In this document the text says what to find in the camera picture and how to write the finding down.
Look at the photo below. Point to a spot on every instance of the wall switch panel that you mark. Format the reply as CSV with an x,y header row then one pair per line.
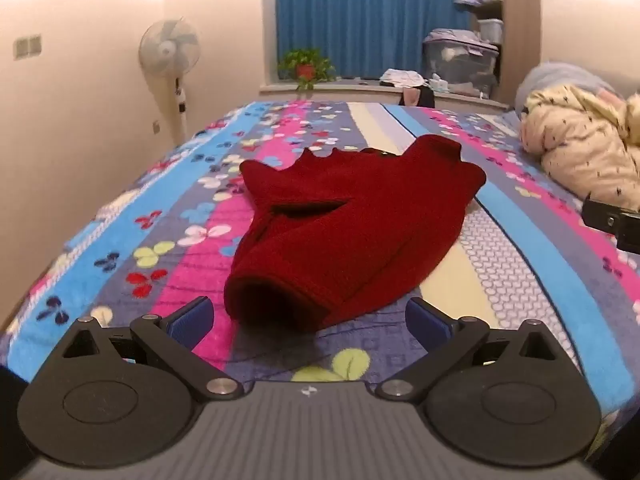
x,y
27,46

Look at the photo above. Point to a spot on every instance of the blue curtain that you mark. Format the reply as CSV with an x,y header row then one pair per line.
x,y
370,15

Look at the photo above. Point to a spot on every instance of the potted green plant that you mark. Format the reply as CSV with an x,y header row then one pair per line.
x,y
305,66

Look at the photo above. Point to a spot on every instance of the pink cloth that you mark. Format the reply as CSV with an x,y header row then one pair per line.
x,y
409,97

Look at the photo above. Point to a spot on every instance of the clear plastic storage bin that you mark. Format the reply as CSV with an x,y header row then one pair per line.
x,y
460,67

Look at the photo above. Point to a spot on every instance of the floral striped blanket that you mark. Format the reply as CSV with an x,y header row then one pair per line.
x,y
125,220

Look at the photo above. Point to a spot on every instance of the white clothes pile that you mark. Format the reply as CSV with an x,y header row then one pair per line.
x,y
401,77

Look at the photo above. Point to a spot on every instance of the grey pillow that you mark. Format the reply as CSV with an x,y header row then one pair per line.
x,y
555,75

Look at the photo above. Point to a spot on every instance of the cream star-print quilt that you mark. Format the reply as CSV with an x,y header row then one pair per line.
x,y
580,140

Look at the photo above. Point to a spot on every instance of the shelf with storage boxes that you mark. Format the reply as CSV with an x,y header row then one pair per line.
x,y
487,5

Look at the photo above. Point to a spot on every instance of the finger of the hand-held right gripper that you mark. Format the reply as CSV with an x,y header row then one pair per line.
x,y
612,220

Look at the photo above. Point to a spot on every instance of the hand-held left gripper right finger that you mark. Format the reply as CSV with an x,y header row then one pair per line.
x,y
426,321

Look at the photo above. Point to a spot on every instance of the red knitted sweater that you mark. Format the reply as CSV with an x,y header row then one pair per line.
x,y
345,230

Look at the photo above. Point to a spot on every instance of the white standing fan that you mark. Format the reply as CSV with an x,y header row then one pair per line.
x,y
169,50

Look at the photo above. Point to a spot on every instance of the grey folded clothes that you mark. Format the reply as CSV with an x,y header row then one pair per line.
x,y
457,36

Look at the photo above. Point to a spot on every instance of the black cloth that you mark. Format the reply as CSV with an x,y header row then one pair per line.
x,y
426,97

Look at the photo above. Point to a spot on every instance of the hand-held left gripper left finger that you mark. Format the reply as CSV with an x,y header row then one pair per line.
x,y
191,321

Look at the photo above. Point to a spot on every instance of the pale tissue pack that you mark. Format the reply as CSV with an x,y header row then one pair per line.
x,y
439,83

